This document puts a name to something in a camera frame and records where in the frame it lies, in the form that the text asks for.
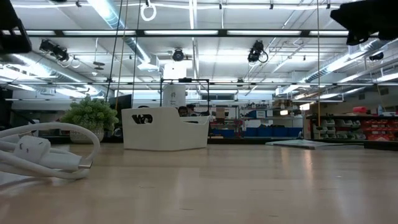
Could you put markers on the shelf with red bins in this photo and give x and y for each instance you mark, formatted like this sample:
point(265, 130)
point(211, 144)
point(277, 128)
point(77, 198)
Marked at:
point(379, 127)

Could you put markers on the green potted plant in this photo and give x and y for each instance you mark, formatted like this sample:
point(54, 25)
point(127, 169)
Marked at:
point(90, 116)

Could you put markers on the black monitor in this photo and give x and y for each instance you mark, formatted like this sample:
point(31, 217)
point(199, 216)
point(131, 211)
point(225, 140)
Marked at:
point(121, 102)

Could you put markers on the white plastic bin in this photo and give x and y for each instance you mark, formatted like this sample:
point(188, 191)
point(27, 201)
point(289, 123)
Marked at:
point(164, 130)

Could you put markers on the person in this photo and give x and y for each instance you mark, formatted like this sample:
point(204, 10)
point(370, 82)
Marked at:
point(191, 109)
point(183, 111)

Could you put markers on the ceiling-mounted black camera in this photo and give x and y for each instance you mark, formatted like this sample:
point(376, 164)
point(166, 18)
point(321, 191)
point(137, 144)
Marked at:
point(255, 51)
point(54, 49)
point(178, 55)

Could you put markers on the black aluminium table frame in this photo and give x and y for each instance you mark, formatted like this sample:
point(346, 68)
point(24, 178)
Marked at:
point(236, 141)

